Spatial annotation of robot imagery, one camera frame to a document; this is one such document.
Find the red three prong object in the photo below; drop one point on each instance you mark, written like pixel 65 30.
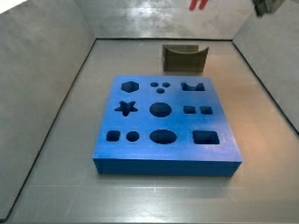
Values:
pixel 197 4

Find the blue foam shape board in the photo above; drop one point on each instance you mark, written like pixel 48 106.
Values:
pixel 164 128

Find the black curved fixture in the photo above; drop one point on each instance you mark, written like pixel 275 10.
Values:
pixel 184 58

